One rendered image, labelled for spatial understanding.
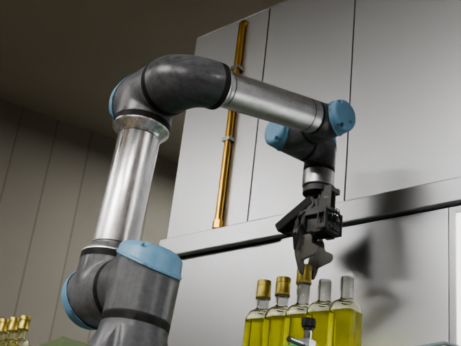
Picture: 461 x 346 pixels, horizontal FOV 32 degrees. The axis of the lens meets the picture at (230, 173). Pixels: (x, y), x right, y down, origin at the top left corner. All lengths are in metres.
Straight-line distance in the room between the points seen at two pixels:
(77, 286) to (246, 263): 0.80
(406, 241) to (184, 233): 0.77
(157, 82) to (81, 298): 0.43
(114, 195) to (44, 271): 3.11
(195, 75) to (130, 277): 0.43
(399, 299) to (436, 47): 0.66
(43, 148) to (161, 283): 3.53
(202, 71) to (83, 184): 3.34
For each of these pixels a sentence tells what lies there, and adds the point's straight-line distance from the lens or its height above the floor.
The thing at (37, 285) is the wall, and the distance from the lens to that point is 4.60.
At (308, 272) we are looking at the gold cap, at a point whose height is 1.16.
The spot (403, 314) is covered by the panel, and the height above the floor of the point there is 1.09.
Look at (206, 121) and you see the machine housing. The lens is 2.52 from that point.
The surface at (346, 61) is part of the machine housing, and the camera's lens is 2.25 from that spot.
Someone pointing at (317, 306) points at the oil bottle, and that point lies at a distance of 1.76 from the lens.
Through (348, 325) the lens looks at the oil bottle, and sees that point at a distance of 1.70.
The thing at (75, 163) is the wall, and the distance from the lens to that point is 4.87.
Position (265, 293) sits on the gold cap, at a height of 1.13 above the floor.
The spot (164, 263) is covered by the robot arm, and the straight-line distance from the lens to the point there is 1.35.
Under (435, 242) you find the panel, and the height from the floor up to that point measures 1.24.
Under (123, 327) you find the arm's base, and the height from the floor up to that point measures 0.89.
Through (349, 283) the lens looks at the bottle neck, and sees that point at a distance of 1.75.
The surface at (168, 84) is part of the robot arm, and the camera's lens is 1.54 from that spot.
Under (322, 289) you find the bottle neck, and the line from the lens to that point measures 1.78.
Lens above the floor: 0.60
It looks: 25 degrees up
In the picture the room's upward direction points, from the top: 7 degrees clockwise
